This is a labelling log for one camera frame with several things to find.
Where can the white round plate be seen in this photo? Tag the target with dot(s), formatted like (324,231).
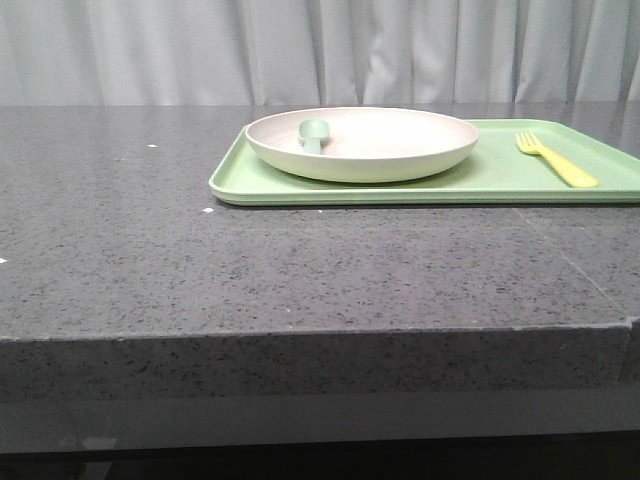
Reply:
(365,144)

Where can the yellow plastic fork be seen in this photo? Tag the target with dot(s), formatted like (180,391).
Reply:
(528,143)

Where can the light green plastic spoon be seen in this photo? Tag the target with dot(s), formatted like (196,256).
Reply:
(313,134)

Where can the light green rectangular tray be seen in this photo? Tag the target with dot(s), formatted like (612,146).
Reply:
(495,172)

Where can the grey pleated curtain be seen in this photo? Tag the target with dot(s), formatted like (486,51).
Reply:
(59,53)

